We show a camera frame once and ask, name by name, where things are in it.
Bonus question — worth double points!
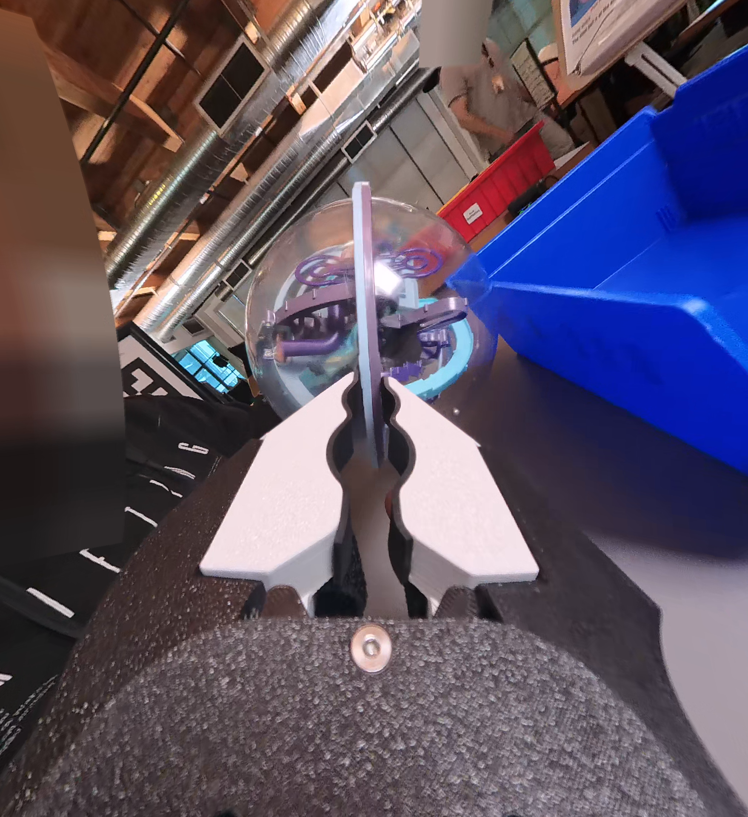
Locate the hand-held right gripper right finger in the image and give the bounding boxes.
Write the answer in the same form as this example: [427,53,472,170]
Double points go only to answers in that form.
[381,377,541,603]

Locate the person's black sweatshirt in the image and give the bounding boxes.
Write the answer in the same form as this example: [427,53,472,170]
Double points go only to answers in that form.
[0,396,273,780]

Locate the printed instruction sheet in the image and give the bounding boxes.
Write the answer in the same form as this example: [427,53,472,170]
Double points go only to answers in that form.
[560,0,688,75]

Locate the instruction sheet on stand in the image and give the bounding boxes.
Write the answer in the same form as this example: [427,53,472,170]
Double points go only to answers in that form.
[553,0,748,100]

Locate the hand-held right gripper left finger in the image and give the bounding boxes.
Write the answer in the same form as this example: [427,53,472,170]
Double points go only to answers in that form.
[202,374,360,611]

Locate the ceiling air vent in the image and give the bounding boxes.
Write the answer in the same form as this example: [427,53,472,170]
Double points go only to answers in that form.
[196,36,273,131]

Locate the silver ceiling duct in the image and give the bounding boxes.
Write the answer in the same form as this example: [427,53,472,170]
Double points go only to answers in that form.
[104,0,439,339]

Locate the blue plastic bin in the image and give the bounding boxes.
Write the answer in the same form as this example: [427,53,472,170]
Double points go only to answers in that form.
[448,26,748,492]

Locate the black framed tag sign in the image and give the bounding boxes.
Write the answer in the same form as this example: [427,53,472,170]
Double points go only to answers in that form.
[117,322,263,407]

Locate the red plastic bin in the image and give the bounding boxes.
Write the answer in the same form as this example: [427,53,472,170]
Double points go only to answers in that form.
[438,122,560,243]

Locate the clear plastic maze ball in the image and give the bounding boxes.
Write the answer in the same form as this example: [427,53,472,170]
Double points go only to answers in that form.
[244,182,496,471]

